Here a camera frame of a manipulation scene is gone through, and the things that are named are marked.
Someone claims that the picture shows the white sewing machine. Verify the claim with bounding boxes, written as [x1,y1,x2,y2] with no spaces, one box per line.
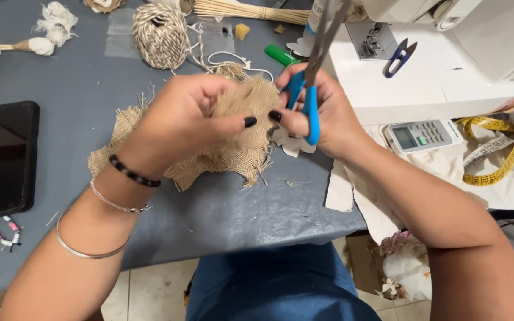
[322,0,514,126]

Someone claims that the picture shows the blue thread snips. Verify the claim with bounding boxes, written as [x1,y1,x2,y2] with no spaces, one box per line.
[383,38,418,79]

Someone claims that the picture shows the white paper template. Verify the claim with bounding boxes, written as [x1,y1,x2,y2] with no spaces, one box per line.
[286,37,315,58]

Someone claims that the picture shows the brown white twine ball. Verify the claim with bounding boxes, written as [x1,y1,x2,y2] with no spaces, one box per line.
[132,4,189,70]

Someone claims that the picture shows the thin silver chain bracelet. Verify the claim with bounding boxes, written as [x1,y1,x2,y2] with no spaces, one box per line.
[90,178,153,214]

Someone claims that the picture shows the person's blue jeans lap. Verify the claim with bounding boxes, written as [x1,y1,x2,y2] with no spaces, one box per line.
[185,242,382,321]

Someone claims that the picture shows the silver bangle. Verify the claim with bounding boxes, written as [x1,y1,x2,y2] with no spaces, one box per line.
[56,210,132,259]

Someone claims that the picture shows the green lighter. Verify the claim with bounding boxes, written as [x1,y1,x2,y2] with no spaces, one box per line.
[264,44,302,67]

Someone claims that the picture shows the pink white beaded phone charm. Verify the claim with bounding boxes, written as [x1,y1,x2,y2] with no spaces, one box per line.
[0,216,21,253]

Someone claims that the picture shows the white glue bottle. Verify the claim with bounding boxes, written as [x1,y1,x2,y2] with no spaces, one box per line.
[304,0,334,41]

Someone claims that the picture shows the round burlap piece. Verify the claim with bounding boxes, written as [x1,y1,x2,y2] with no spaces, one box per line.
[210,75,282,151]

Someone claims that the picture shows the yellow measuring tape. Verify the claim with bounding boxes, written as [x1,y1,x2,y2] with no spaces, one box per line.
[455,103,514,187]

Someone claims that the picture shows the white paper flower cutout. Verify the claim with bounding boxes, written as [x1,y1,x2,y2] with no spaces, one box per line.
[271,127,317,158]

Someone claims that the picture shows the blue handled scissors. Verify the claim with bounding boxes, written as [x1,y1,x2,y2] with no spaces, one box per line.
[285,0,351,146]

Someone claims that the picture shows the black smartphone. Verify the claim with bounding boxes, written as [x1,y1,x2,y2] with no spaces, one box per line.
[0,101,41,224]

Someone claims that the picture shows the grey table cover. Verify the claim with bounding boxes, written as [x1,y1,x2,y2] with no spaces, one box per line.
[0,0,368,297]

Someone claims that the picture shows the bundle of wooden skewers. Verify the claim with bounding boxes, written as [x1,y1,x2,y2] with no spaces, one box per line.
[193,0,312,26]

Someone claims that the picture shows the cardboard box of scraps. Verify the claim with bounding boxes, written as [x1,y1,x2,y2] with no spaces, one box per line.
[345,230,432,301]

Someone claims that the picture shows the white remote control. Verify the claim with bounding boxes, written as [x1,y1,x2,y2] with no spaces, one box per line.
[383,119,464,155]

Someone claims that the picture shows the burlap flower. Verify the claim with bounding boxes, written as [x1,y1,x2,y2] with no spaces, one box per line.
[83,0,126,13]

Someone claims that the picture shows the black beaded bracelet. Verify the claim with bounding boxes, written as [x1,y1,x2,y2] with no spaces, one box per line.
[109,154,162,188]

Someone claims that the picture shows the cream canvas cloth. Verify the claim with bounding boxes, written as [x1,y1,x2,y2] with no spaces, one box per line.
[325,91,514,245]

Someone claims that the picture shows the large burlap fabric scrap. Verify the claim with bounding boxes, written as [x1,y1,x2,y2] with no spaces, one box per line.
[88,91,274,192]

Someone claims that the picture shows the white cotton flower stick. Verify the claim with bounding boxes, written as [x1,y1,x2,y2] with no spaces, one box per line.
[0,37,55,70]

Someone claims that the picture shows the person's left hand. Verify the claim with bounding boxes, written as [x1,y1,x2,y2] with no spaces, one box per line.
[119,73,258,180]

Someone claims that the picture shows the white frayed cotton flower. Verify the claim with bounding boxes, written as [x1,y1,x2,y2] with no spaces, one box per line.
[33,1,79,48]

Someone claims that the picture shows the white cord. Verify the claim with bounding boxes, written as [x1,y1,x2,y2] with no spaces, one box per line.
[187,22,275,82]

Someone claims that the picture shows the person's right hand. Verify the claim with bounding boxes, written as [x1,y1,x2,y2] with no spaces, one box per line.
[268,62,370,160]

